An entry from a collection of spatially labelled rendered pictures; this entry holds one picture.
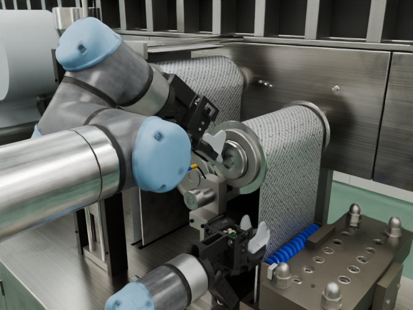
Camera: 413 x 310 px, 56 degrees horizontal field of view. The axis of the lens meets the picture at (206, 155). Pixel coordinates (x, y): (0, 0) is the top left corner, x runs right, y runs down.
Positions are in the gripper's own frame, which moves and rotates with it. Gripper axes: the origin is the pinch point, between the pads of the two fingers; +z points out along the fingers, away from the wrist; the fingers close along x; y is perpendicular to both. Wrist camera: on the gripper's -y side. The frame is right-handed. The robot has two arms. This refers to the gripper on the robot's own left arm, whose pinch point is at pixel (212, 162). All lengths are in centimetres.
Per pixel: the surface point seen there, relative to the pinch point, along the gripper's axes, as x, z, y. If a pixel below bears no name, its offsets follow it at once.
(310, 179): -8.4, 24.4, 8.4
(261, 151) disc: -8.2, 1.2, 5.1
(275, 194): -8.4, 12.4, 0.3
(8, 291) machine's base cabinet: 62, 16, -54
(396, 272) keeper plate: -30.0, 32.3, -2.9
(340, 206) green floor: 67, 262, 53
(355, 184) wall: 70, 283, 81
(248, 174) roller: -6.2, 3.8, 0.6
